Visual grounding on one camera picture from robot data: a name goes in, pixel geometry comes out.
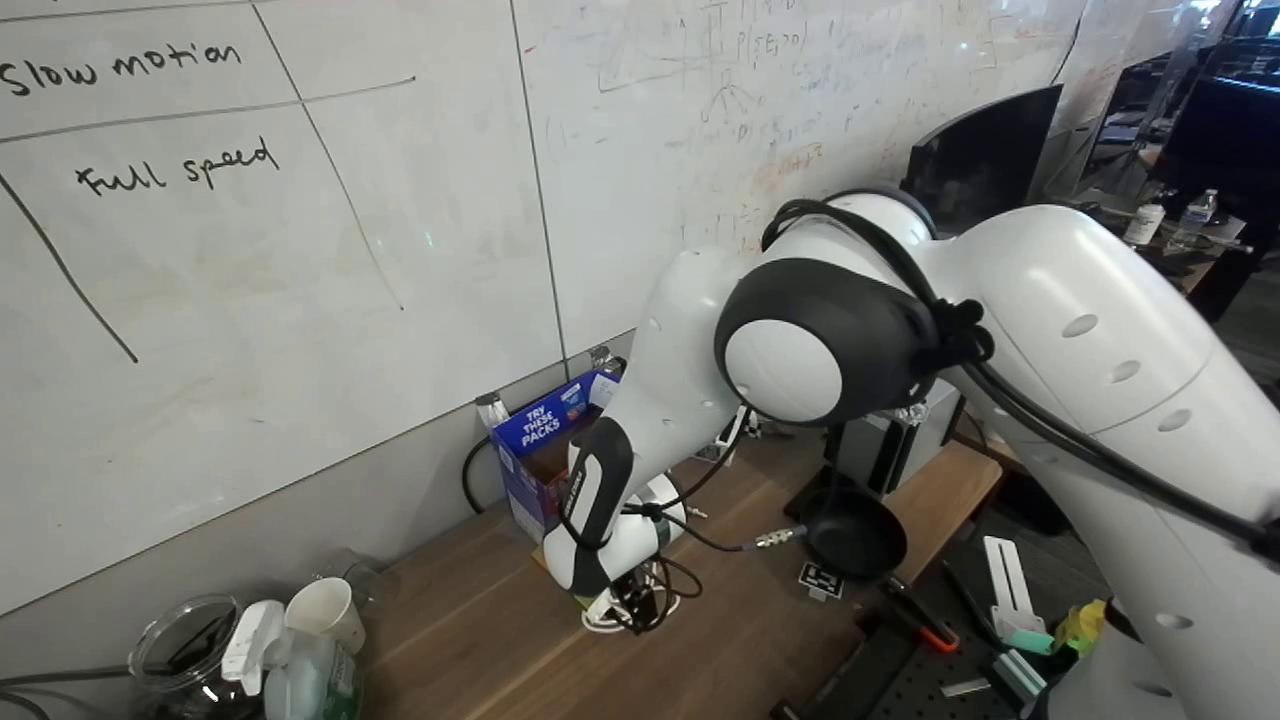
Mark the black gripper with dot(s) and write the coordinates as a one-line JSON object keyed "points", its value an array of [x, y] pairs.
{"points": [[641, 592]]}

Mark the black frying pan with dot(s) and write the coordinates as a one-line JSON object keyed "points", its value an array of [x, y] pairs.
{"points": [[854, 540]]}

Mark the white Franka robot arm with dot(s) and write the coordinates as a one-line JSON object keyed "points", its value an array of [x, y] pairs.
{"points": [[1067, 374]]}

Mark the clear plastic bottle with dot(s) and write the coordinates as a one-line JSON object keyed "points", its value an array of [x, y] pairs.
{"points": [[1196, 221]]}

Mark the teal plastic part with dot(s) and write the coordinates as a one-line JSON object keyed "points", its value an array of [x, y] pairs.
{"points": [[1023, 673]]}

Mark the white tube lamp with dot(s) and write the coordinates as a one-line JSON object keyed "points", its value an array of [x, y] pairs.
{"points": [[1010, 573]]}

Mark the blue printed cardboard box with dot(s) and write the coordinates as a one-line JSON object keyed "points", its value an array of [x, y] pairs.
{"points": [[532, 434]]}

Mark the black monitor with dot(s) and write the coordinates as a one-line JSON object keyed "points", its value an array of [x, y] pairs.
{"points": [[984, 163]]}

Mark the white whiteboard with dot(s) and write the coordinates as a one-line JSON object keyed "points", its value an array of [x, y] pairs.
{"points": [[264, 266]]}

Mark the black perforated board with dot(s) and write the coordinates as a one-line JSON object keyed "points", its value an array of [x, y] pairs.
{"points": [[904, 686]]}

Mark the grey battery with black stripes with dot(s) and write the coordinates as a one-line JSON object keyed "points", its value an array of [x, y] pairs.
{"points": [[923, 434]]}

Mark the black white fiducial tag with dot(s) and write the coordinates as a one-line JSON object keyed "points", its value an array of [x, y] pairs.
{"points": [[821, 583]]}

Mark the yellow green plastic item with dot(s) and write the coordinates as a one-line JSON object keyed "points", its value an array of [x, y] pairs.
{"points": [[1086, 626]]}

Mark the white paper cup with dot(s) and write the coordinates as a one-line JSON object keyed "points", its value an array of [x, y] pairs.
{"points": [[325, 608]]}

